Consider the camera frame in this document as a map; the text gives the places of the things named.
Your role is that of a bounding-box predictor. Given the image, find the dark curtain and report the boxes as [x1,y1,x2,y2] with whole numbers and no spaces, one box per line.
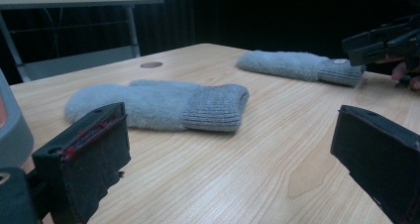
[137,0,420,76]

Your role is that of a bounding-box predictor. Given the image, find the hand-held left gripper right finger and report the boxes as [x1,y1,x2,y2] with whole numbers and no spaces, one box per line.
[330,104,420,224]

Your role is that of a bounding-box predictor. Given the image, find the grey fuzzy sock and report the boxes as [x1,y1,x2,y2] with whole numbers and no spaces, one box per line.
[63,79,251,133]
[236,50,367,87]

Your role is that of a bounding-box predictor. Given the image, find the white metal table frame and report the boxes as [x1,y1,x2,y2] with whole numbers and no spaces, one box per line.
[0,0,173,83]

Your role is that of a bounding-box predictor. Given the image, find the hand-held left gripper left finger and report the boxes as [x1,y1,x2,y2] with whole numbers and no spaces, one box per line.
[32,102,132,224]

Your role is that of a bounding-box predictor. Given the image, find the grey device with orange panel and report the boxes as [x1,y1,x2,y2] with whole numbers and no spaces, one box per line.
[0,68,35,169]

